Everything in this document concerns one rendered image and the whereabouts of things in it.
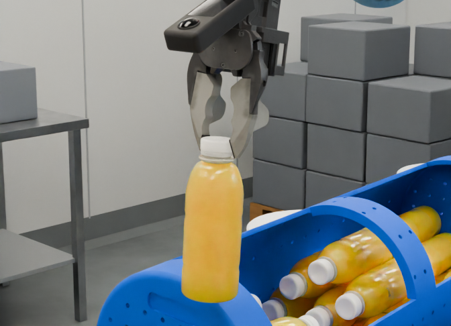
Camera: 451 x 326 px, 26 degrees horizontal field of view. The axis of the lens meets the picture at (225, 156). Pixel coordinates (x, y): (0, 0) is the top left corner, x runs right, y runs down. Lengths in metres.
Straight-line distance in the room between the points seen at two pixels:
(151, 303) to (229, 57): 0.36
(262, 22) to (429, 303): 0.61
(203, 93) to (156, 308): 0.31
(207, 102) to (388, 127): 3.84
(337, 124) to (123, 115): 1.19
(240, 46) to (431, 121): 3.73
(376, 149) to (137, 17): 1.51
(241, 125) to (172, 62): 4.54
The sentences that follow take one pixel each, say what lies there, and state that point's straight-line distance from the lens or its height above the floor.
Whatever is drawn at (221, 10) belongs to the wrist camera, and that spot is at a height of 1.57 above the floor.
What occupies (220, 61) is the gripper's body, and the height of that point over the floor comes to 1.51.
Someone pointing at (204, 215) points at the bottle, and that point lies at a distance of 1.11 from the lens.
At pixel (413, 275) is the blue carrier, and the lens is 1.52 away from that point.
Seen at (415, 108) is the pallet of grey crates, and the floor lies 0.83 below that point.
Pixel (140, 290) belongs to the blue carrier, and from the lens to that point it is 1.28.
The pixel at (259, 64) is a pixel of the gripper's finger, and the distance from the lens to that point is 1.09.
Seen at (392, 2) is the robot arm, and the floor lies 1.57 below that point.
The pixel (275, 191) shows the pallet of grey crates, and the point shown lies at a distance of 5.51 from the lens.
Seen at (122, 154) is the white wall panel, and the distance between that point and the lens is 5.47.
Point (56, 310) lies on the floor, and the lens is 4.52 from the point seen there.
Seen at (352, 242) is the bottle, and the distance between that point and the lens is 1.57.
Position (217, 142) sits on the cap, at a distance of 1.10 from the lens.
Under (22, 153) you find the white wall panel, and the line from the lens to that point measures 5.08.
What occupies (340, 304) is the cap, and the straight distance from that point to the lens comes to 1.52.
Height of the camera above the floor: 1.65
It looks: 13 degrees down
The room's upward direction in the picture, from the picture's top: straight up
